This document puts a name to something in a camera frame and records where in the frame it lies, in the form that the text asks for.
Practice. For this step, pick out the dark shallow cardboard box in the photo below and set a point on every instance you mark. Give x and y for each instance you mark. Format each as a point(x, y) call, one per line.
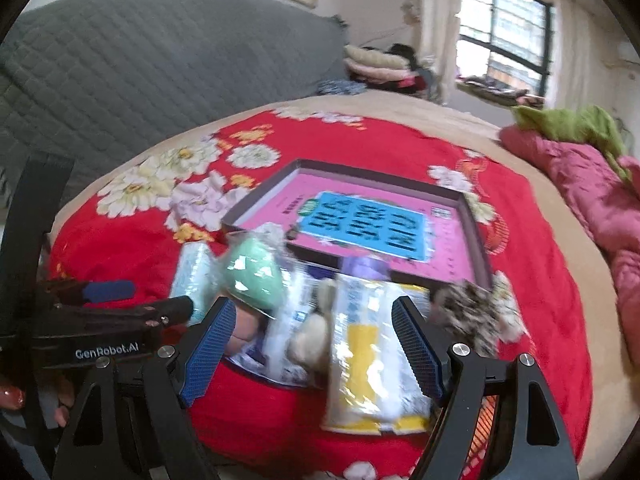
point(360, 219)

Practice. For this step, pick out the white curtain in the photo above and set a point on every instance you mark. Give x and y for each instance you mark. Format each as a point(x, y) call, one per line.
point(435, 32)
point(578, 73)

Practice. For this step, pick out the window with black frame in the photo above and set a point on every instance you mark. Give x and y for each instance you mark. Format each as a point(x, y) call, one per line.
point(509, 41)

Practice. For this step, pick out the pink blue Chinese book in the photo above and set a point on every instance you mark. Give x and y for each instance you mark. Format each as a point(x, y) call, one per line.
point(365, 227)

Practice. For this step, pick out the purple white tissue pack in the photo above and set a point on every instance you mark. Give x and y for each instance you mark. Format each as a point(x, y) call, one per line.
point(265, 356)

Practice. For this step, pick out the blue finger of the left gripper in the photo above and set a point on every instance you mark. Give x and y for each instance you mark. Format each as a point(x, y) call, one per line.
point(109, 291)
point(169, 312)

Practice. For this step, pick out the grey quilted headboard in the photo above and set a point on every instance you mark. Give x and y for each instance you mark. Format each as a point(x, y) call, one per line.
point(100, 81)

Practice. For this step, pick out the blue patterned cloth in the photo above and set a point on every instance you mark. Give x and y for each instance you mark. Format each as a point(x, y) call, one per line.
point(340, 87)

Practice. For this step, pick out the orange makeup sponge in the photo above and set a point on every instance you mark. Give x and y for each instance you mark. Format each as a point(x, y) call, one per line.
point(247, 325)

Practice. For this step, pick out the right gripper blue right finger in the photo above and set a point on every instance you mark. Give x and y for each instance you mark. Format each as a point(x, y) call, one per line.
point(426, 361)

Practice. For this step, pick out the leopard print scrunchie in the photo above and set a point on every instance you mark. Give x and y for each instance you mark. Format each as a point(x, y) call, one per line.
point(466, 312)

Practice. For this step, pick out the left white curtain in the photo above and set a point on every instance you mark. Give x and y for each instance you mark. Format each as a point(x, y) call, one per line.
point(435, 32)

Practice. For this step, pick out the beige bed sheet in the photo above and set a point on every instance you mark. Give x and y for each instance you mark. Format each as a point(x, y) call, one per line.
point(120, 227)

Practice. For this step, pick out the green sponge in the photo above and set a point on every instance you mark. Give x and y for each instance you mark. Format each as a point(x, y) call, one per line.
point(254, 271)

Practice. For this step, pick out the pink quilted comforter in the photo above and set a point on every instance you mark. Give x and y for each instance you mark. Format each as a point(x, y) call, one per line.
point(606, 207)

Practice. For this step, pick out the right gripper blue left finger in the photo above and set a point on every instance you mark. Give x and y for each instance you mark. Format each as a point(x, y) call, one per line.
point(201, 349)

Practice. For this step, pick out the folded blankets stack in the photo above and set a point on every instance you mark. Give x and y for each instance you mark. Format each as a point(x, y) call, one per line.
point(397, 69)

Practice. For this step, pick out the left hand red nails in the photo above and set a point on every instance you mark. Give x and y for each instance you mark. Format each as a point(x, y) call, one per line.
point(57, 391)

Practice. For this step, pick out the windowsill bedding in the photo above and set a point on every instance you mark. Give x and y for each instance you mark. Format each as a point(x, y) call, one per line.
point(496, 92)

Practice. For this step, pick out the green tissue pack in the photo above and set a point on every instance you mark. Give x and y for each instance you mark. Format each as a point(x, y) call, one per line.
point(197, 277)

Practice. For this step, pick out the green blanket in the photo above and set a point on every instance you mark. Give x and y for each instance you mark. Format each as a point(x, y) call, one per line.
point(590, 125)

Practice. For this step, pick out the right white curtain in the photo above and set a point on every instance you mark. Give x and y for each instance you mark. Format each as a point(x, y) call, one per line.
point(578, 73)

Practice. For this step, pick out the yellow white tissue pack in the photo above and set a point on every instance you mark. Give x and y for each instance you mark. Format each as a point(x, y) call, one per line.
point(372, 390)

